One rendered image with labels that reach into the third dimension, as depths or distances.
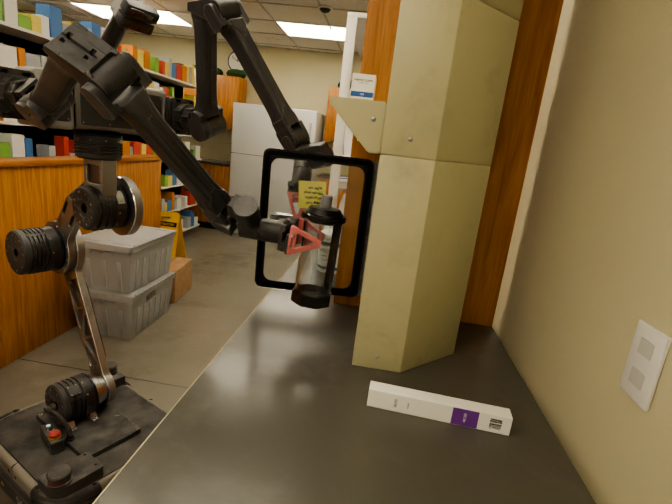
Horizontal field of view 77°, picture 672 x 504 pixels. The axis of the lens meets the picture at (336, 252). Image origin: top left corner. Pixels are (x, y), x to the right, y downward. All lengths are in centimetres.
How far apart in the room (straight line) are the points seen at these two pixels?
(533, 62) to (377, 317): 79
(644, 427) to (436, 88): 65
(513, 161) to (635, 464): 79
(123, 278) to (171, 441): 233
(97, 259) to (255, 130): 347
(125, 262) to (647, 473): 274
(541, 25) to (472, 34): 42
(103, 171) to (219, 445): 101
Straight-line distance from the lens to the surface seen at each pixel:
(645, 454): 79
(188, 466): 73
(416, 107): 88
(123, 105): 91
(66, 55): 92
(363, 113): 88
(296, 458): 74
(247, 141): 606
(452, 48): 90
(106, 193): 154
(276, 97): 128
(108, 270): 308
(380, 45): 128
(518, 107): 130
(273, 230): 102
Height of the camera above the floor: 142
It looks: 14 degrees down
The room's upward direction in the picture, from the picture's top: 7 degrees clockwise
